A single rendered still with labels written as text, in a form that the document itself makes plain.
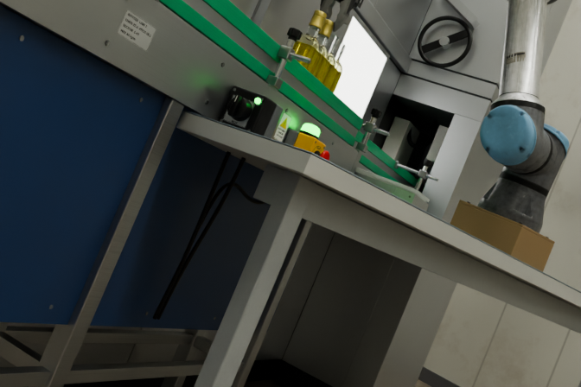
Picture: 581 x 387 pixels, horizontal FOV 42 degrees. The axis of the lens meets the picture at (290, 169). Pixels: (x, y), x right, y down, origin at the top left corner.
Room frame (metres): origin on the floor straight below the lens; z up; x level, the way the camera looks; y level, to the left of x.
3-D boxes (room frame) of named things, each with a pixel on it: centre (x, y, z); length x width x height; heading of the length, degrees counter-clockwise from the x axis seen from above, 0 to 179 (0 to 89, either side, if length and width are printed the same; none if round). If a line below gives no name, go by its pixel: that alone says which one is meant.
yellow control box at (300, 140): (1.70, -0.01, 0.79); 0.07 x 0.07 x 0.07; 64
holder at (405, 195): (2.19, -0.25, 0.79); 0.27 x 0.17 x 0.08; 64
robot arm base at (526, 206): (1.75, -0.51, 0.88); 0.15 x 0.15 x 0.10
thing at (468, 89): (3.23, -0.58, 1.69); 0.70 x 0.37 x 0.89; 154
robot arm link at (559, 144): (1.74, -0.51, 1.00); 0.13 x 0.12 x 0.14; 140
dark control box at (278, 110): (1.45, 0.11, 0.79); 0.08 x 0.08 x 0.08; 64
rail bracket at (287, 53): (1.56, 0.08, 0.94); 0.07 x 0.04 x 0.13; 64
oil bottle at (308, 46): (1.95, 0.09, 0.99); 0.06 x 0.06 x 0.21; 63
